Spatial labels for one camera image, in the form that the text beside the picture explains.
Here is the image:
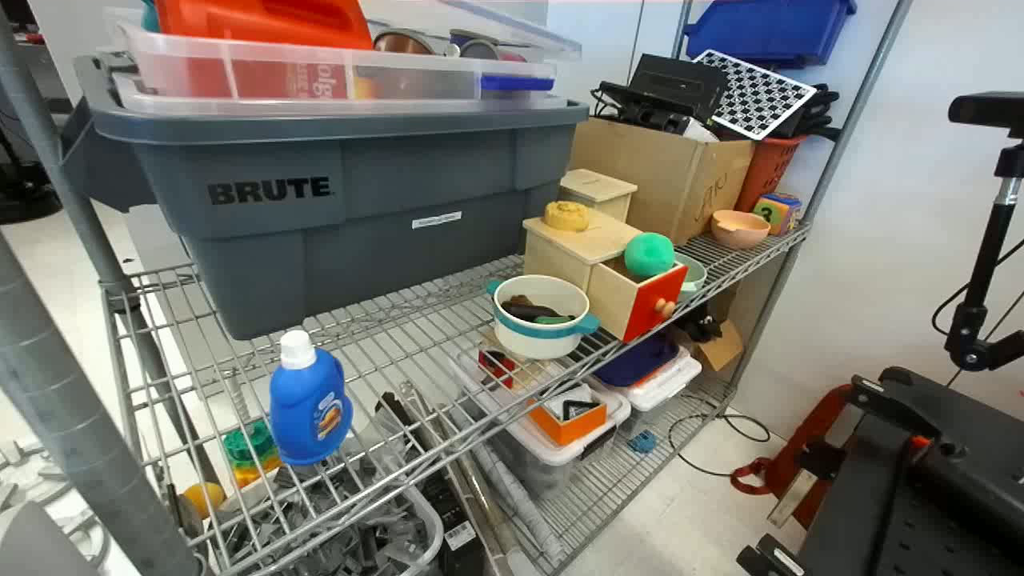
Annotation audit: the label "terracotta flower pot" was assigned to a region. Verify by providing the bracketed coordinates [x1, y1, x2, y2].
[733, 131, 811, 215]

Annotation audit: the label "green and yellow toy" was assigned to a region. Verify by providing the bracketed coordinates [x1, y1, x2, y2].
[220, 417, 281, 490]

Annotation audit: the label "black camera stand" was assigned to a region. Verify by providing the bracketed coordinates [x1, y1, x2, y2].
[929, 89, 1024, 374]

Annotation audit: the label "green plush ball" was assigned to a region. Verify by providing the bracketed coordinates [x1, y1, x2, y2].
[621, 230, 682, 280]

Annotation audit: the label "orange plastic container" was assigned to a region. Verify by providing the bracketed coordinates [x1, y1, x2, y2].
[155, 0, 377, 51]

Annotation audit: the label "metal wire shelf rack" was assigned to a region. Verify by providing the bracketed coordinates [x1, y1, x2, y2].
[0, 0, 915, 576]

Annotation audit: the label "clear bin with blue contents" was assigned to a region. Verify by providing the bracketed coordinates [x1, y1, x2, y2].
[590, 330, 703, 417]

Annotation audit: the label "mint green bowl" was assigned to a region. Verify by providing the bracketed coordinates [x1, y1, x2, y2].
[673, 249, 712, 297]

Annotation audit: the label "wooden box with red drawer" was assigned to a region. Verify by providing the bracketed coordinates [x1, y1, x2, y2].
[520, 201, 691, 345]

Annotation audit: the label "wire basket of grey parts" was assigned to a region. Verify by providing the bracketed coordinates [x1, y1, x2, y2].
[203, 476, 445, 576]

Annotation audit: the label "blue detergent bottle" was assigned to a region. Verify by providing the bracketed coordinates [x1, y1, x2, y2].
[267, 326, 360, 471]

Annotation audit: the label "brown cardboard box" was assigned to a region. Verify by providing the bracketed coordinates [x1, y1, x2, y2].
[568, 115, 758, 249]

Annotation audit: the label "small wooden slot box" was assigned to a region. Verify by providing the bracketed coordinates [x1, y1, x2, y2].
[557, 166, 640, 224]

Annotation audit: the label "black electronic device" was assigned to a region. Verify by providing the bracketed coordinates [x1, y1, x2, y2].
[590, 51, 733, 138]

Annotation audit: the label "yellow toy donut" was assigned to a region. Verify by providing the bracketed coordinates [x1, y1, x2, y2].
[541, 197, 595, 233]

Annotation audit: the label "brown toy food pieces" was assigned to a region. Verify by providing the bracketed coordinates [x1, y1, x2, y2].
[498, 292, 574, 326]

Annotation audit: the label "small open cardboard box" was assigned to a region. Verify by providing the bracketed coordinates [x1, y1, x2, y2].
[682, 307, 748, 378]

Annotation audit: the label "white pot with teal band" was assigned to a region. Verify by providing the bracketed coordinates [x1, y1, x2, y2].
[485, 271, 602, 361]

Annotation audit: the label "black floor cable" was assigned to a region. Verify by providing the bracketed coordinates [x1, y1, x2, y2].
[665, 403, 776, 480]

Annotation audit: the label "white perforated panel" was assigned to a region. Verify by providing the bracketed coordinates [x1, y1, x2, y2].
[691, 48, 824, 145]

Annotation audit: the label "yellow toy ball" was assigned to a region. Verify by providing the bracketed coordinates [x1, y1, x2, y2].
[178, 480, 232, 521]

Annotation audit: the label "clear plastic lidded bin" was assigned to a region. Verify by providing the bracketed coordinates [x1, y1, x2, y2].
[112, 0, 587, 107]

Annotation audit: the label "grey BRUTE storage tote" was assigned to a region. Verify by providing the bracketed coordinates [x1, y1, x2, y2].
[60, 48, 593, 343]

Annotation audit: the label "blue plastic bin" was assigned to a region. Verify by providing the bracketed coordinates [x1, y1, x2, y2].
[682, 0, 862, 70]

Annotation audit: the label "colourful toy cube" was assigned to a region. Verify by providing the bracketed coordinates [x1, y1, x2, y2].
[753, 193, 806, 241]

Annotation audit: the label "grey paper rolls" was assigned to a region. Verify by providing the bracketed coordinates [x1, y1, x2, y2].
[467, 441, 568, 568]

